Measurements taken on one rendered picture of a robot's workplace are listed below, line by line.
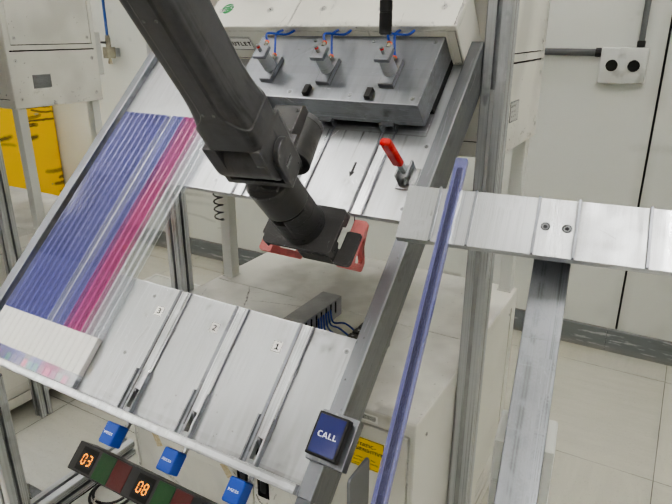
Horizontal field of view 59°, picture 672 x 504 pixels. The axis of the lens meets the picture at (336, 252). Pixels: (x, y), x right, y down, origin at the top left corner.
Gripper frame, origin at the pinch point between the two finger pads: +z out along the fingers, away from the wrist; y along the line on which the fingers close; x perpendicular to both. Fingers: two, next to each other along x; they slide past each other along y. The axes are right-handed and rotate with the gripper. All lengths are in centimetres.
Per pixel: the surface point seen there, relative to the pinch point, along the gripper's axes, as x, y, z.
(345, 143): -20.4, 6.4, 1.5
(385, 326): 6.6, -10.2, 2.9
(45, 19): -64, 135, 16
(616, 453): -14, -39, 141
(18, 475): 47, 60, 25
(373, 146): -20.4, 1.4, 1.5
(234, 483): 31.4, 0.0, 0.1
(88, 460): 36.7, 24.6, 2.3
